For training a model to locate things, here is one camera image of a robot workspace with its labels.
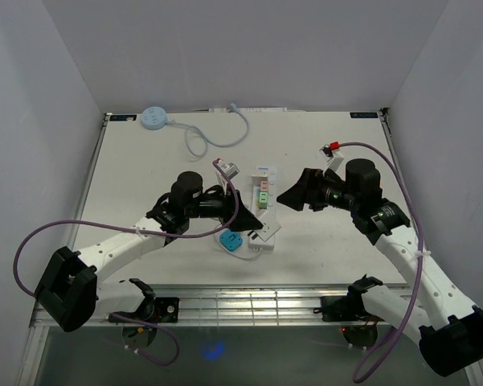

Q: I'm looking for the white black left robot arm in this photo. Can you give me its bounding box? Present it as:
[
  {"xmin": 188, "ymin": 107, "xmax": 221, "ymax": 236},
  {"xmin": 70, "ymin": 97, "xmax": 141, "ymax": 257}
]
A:
[{"xmin": 35, "ymin": 171, "xmax": 263, "ymax": 332}]

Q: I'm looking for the black corner label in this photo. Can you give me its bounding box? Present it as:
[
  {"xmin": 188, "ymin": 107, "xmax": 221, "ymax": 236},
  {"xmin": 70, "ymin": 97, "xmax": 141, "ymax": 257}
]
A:
[
  {"xmin": 350, "ymin": 112, "xmax": 379, "ymax": 119},
  {"xmin": 109, "ymin": 114, "xmax": 137, "ymax": 121}
]

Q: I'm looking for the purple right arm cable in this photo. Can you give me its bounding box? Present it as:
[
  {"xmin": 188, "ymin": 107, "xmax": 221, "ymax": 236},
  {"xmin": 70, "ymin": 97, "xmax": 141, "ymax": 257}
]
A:
[{"xmin": 339, "ymin": 141, "xmax": 426, "ymax": 383}]

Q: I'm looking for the black corner label right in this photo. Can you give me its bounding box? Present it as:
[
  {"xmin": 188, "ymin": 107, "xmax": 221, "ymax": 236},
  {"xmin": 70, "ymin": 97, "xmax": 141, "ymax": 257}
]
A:
[{"xmin": 350, "ymin": 112, "xmax": 379, "ymax": 119}]

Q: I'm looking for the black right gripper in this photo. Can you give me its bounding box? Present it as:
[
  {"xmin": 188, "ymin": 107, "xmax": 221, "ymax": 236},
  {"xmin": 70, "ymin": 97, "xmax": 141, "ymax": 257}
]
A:
[{"xmin": 276, "ymin": 168, "xmax": 358, "ymax": 212}]

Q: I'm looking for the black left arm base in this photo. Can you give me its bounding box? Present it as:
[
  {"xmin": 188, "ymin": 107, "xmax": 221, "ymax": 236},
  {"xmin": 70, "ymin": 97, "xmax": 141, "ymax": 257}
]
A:
[{"xmin": 108, "ymin": 278, "xmax": 180, "ymax": 323}]

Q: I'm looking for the aluminium frame rail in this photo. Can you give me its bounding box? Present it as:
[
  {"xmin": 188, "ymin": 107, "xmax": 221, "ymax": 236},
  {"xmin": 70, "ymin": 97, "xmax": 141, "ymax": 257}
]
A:
[{"xmin": 30, "ymin": 285, "xmax": 465, "ymax": 327}]

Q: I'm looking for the white multicolour power strip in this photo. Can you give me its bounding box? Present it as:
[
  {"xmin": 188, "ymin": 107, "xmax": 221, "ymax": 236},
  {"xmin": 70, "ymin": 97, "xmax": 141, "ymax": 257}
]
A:
[{"xmin": 248, "ymin": 166, "xmax": 277, "ymax": 252}]

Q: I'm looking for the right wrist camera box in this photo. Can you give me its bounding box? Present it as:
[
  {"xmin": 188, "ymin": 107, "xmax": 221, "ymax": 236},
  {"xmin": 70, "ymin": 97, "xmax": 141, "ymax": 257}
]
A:
[{"xmin": 319, "ymin": 142, "xmax": 345, "ymax": 172}]

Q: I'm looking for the light blue cable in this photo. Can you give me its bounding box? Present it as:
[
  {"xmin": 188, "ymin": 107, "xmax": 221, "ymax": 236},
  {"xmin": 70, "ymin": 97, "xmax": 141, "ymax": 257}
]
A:
[{"xmin": 166, "ymin": 102, "xmax": 251, "ymax": 160}]

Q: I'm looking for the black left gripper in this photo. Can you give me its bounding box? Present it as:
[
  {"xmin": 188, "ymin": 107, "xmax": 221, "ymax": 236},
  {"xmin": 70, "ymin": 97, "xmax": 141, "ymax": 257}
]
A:
[{"xmin": 185, "ymin": 183, "xmax": 262, "ymax": 232}]

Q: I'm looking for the black corner label left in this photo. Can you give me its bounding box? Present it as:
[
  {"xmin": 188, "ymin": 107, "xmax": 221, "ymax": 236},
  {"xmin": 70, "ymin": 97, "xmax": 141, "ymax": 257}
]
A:
[{"xmin": 109, "ymin": 114, "xmax": 137, "ymax": 121}]

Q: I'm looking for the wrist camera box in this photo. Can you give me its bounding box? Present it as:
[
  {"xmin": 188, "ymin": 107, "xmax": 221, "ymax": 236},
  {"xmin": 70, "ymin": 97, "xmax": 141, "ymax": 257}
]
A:
[
  {"xmin": 213, "ymin": 158, "xmax": 239, "ymax": 190},
  {"xmin": 319, "ymin": 142, "xmax": 345, "ymax": 172}
]

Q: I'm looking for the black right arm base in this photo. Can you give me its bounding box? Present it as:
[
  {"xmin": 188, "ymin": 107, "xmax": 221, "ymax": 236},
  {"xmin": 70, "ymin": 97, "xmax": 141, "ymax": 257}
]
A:
[{"xmin": 313, "ymin": 275, "xmax": 395, "ymax": 351}]

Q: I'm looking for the round light blue socket hub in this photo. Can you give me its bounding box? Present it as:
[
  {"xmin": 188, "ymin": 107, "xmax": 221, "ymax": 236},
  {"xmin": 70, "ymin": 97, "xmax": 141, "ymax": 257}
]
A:
[{"xmin": 141, "ymin": 106, "xmax": 169, "ymax": 130}]

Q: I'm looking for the blue cable winder clip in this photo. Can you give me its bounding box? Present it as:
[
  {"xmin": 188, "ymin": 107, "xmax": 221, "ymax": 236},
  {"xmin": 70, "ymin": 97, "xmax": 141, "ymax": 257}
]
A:
[{"xmin": 219, "ymin": 230, "xmax": 243, "ymax": 253}]

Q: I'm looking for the white square charger plug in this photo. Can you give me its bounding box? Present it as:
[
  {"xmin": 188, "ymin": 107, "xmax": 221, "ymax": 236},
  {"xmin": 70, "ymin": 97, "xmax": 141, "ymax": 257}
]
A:
[{"xmin": 252, "ymin": 165, "xmax": 271, "ymax": 186}]

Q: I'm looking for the white cube socket adapter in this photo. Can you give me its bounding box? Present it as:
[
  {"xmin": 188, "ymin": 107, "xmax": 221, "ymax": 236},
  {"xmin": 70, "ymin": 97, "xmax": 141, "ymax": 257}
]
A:
[{"xmin": 256, "ymin": 217, "xmax": 281, "ymax": 242}]

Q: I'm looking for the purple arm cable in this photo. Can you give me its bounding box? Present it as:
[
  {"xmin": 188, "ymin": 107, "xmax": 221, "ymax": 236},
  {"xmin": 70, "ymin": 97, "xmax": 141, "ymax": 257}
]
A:
[
  {"xmin": 13, "ymin": 160, "xmax": 241, "ymax": 367},
  {"xmin": 339, "ymin": 141, "xmax": 426, "ymax": 383}
]

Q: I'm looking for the green small plug adapter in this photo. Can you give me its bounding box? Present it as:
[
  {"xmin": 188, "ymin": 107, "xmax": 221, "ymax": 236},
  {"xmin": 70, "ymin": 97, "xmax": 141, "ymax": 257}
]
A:
[{"xmin": 257, "ymin": 191, "xmax": 268, "ymax": 209}]

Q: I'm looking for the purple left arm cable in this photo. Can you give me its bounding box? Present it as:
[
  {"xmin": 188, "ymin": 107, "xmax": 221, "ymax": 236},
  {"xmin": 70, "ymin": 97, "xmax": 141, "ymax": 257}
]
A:
[{"xmin": 13, "ymin": 160, "xmax": 241, "ymax": 367}]

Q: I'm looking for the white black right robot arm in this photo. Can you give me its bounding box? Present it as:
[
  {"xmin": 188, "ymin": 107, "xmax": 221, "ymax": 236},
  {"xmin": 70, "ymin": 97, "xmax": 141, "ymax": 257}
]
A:
[{"xmin": 276, "ymin": 158, "xmax": 483, "ymax": 376}]

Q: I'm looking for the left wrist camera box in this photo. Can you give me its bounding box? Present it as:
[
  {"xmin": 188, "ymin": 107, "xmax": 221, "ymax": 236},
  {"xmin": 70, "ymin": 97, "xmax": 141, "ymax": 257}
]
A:
[{"xmin": 213, "ymin": 158, "xmax": 239, "ymax": 190}]

